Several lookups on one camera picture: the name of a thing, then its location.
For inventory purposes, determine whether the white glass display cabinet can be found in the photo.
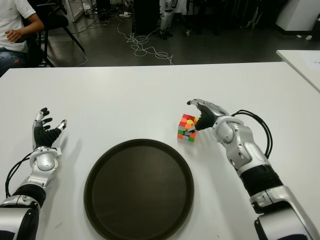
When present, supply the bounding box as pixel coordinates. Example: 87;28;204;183
62;0;85;23

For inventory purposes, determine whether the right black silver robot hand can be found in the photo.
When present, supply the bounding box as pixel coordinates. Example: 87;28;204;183
183;98;230;136

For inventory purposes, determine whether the black chair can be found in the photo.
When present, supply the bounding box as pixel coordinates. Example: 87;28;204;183
23;0;86;68

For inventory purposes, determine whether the dark brown round plate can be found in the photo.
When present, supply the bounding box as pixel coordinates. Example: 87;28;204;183
83;138;195;240

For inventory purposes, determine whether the person in white shirt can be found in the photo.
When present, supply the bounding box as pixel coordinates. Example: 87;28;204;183
0;0;45;76

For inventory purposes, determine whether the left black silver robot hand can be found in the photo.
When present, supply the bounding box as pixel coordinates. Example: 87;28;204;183
31;107;68;151

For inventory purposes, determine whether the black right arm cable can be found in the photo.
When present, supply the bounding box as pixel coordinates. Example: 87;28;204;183
231;109;273;159

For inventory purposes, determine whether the tangled white floor cable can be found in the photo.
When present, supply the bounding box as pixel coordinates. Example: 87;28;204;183
117;14;175;66

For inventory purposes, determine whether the black cabinet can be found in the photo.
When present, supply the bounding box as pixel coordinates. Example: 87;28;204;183
133;0;161;35

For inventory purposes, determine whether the standing silver humanoid robot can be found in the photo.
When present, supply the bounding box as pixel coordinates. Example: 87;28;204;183
158;0;180;41

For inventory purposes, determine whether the grey folding metal stand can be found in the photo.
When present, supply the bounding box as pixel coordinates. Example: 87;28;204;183
246;7;263;30

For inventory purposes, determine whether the white pedestal cabinet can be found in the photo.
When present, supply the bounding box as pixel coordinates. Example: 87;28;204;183
274;0;320;32

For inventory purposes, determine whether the white side table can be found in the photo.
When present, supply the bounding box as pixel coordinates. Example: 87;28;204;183
276;49;320;93

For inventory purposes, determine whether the multicoloured Rubik's cube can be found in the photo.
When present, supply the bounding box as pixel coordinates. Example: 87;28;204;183
177;113;201;143

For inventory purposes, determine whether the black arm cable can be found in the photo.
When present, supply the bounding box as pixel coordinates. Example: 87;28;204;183
231;109;273;159
4;152;34;198

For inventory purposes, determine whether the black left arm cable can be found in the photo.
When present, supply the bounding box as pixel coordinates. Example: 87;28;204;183
4;152;34;198

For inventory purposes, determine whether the white paper sheet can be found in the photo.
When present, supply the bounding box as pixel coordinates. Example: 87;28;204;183
304;58;320;72

